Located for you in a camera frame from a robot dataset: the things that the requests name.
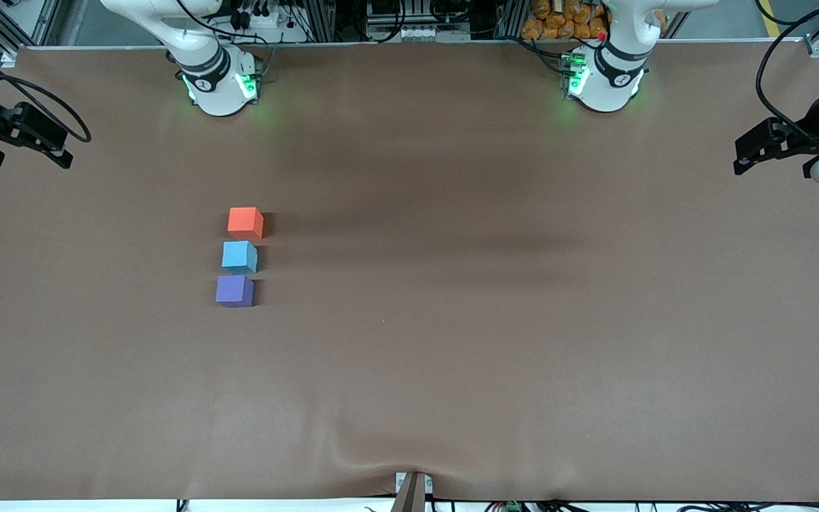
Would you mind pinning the bag of orange items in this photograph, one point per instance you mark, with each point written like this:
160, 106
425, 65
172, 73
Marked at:
559, 21

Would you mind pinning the green plug connector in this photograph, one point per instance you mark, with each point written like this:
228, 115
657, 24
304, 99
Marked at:
512, 507

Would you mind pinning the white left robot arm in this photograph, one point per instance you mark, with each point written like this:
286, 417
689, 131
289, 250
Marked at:
605, 92

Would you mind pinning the light blue foam block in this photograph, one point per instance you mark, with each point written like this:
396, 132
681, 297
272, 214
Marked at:
239, 256

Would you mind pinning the white power strip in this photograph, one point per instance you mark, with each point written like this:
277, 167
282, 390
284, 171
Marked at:
264, 19

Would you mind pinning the purple foam block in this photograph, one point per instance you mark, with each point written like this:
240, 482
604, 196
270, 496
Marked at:
234, 291

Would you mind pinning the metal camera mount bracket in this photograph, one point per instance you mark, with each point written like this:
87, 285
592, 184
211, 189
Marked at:
411, 494

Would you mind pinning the brown table mat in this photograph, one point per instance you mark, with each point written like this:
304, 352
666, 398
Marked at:
409, 370

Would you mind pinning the white terminal block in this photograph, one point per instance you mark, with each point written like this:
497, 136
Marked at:
420, 33

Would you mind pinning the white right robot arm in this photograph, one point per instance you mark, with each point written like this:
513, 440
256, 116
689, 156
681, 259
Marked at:
217, 92

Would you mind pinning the orange foam block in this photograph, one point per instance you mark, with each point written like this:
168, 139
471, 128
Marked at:
244, 222

